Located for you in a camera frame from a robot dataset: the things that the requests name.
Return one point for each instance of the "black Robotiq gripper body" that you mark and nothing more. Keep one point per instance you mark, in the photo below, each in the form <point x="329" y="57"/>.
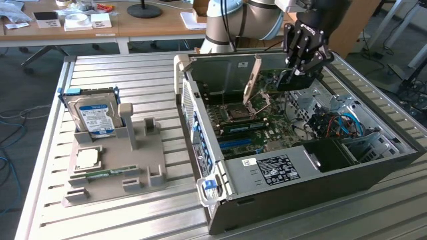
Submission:
<point x="320" y="22"/>

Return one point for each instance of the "graphics card with black cooler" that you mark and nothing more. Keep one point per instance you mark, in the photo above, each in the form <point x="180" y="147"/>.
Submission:
<point x="294" y="81"/>

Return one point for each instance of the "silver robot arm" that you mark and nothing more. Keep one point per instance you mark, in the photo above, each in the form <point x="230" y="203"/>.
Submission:
<point x="213" y="30"/>

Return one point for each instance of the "wooden cabinet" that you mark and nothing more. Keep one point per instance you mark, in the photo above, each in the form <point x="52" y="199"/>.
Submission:
<point x="361" y="15"/>

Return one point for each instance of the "perforated silver disk bay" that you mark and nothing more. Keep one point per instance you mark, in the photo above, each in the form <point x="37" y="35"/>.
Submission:
<point x="306" y="102"/>

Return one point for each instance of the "metal socket cover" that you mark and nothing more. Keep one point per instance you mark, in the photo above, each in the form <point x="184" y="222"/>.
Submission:
<point x="265" y="103"/>

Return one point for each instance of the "small cardboard box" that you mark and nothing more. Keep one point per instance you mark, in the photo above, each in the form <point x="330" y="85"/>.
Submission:
<point x="198" y="10"/>

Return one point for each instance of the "white paper stack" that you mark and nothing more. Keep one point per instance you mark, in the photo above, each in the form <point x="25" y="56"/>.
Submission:
<point x="190" y="22"/>

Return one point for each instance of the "CPU socket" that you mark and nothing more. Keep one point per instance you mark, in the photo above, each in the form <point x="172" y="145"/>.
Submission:
<point x="236" y="113"/>

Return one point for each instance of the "green motherboard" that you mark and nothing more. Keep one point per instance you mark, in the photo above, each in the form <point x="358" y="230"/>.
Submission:
<point x="266" y="135"/>

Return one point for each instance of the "green RAM stick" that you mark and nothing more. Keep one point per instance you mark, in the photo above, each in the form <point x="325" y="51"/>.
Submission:
<point x="106" y="172"/>
<point x="244" y="127"/>

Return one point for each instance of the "grey chipset heatsink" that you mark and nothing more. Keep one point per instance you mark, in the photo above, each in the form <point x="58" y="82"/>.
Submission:
<point x="274" y="146"/>

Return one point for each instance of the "black plastic shroud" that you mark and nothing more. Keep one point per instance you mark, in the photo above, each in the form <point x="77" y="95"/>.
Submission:
<point x="329" y="155"/>

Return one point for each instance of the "wooden desk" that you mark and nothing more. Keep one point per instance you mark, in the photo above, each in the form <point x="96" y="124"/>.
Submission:
<point x="160" y="25"/>
<point x="40" y="33"/>

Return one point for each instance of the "long black expansion slot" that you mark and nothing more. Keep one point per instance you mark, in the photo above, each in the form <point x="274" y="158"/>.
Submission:
<point x="236" y="137"/>

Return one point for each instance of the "blue expansion slot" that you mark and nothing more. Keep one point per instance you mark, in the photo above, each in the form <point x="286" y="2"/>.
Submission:
<point x="234" y="144"/>

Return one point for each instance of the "black round lamp base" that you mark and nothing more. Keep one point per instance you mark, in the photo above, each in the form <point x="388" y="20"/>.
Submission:
<point x="144" y="12"/>

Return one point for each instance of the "black label sticker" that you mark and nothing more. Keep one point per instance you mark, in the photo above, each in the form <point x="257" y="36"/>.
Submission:
<point x="198" y="157"/>

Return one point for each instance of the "grey power supply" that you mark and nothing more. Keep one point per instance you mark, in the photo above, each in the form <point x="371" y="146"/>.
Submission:
<point x="242" y="180"/>

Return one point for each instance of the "open black PC case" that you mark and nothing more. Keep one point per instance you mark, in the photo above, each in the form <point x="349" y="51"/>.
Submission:
<point x="300" y="200"/>

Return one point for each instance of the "orange small item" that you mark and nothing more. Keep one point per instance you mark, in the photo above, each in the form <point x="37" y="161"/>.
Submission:
<point x="104" y="8"/>

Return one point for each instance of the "small white box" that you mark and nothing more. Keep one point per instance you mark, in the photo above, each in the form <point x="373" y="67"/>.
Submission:
<point x="100" y="21"/>

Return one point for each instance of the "blue case latch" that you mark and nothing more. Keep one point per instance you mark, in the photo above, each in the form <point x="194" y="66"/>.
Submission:
<point x="209" y="186"/>

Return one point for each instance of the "flat white box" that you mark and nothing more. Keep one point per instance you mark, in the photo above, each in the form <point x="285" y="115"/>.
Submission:
<point x="77" y="28"/>

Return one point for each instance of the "clear bag of parts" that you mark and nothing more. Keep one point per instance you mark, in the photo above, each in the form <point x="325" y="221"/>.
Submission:
<point x="80" y="7"/>

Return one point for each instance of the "grey parts rack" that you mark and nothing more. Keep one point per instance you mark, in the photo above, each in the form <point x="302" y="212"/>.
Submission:
<point x="133" y="160"/>

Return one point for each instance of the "white tape roll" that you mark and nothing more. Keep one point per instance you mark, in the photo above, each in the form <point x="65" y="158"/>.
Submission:
<point x="68" y="20"/>

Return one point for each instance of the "beige tape roll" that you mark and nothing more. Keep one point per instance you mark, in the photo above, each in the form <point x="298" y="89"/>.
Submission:
<point x="62" y="3"/>

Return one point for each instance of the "black and white box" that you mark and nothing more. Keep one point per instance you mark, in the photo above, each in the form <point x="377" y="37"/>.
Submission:
<point x="48" y="23"/>

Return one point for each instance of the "grey wheeled desk leg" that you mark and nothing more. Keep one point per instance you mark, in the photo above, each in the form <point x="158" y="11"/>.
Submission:
<point x="44" y="55"/>

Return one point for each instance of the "silver CPU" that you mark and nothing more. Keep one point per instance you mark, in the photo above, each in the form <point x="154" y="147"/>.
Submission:
<point x="86" y="160"/>

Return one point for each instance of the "white paper card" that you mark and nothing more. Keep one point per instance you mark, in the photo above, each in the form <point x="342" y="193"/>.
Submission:
<point x="16" y="26"/>

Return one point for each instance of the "crumpled plastic bag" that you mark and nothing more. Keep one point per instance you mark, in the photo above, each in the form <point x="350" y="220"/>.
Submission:
<point x="13" y="13"/>

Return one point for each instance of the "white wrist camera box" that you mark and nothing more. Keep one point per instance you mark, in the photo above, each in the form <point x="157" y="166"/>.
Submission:
<point x="286" y="5"/>

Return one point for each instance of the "white table frame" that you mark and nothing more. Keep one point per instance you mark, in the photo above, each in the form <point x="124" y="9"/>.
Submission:
<point x="383" y="23"/>

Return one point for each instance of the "silver drive bracket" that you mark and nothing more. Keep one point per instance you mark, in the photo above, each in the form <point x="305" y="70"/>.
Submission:
<point x="376" y="147"/>

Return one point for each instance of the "hard disk with blue bracket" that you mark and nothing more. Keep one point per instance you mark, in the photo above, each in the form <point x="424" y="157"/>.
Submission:
<point x="94" y="117"/>

